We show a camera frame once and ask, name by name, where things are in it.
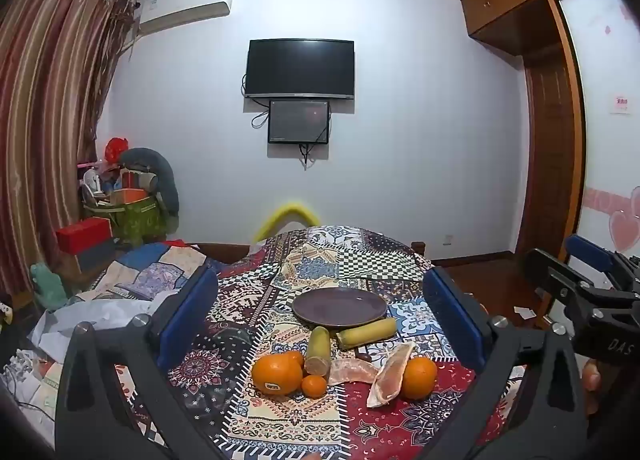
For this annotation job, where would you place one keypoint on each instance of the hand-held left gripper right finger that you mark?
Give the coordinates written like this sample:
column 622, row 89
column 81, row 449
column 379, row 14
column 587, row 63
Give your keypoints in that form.
column 452, row 320

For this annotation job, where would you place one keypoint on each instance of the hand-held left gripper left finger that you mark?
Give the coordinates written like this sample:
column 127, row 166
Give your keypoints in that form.
column 187, row 320

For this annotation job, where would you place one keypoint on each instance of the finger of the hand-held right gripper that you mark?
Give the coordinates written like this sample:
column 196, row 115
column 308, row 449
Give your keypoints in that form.
column 590, row 252
column 555, row 275

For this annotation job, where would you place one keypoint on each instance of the plain large orange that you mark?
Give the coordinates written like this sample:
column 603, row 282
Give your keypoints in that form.
column 419, row 377

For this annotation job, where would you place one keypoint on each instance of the large peeled pomelo segment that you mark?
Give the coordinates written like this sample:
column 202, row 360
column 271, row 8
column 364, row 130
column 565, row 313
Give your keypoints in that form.
column 390, row 375

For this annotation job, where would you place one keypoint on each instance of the long sugarcane piece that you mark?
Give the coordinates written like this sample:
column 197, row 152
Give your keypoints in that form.
column 365, row 332

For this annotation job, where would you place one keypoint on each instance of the large orange with sticker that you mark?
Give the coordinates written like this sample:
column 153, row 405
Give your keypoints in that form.
column 272, row 374

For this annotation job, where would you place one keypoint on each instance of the dark purple plate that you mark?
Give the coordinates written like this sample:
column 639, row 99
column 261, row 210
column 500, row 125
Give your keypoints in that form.
column 340, row 308

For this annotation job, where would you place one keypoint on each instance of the small peeled pomelo segment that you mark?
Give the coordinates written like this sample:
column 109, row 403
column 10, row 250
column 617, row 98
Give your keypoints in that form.
column 350, row 372

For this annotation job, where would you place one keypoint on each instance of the thick sugarcane piece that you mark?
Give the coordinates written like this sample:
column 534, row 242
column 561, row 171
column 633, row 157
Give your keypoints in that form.
column 318, row 350

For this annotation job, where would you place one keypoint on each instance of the person's right hand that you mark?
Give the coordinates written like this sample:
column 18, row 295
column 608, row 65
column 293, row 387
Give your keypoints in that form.
column 591, row 382

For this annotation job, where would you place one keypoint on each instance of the patchwork blanket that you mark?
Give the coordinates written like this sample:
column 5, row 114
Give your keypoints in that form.
column 150, row 270

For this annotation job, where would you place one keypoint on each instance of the crumpled white sheet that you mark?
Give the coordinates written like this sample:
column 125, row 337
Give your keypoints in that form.
column 85, row 315

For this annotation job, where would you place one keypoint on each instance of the patchwork patterned tablecloth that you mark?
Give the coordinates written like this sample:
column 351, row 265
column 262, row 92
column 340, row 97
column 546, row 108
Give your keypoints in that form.
column 280, row 265

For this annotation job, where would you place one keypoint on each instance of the green patterned box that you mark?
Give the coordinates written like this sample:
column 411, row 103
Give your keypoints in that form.
column 132, row 220

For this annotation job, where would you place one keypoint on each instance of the red box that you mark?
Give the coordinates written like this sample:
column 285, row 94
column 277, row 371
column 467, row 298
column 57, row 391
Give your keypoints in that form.
column 82, row 234

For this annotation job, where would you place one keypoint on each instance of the orange box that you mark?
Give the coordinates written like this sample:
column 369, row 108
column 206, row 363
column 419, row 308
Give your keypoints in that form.
column 129, row 195

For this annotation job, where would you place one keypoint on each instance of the small tangerine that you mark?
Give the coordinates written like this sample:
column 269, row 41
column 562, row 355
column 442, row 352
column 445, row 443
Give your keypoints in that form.
column 314, row 385

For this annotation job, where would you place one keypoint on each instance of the teal plush toy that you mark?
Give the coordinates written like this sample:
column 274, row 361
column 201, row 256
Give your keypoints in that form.
column 47, row 285

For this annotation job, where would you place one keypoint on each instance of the yellow arched chair back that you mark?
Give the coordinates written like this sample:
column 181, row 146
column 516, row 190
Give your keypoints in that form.
column 287, row 212

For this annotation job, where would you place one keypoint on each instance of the red bag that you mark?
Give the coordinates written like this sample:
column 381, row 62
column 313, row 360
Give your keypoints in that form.
column 116, row 149

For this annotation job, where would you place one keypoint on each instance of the small black monitor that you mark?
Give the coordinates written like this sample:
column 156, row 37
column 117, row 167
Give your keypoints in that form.
column 298, row 121

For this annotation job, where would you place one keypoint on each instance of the striped brown curtain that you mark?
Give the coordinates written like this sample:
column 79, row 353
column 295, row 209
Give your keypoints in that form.
column 45, row 105

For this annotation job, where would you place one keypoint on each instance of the white air conditioner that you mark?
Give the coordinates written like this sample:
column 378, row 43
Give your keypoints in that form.
column 185, row 8

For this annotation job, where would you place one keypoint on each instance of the white wall socket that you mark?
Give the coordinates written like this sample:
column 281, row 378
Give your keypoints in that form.
column 448, row 239

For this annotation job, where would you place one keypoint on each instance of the black wall television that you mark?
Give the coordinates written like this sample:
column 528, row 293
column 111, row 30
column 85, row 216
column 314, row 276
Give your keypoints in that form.
column 300, row 68

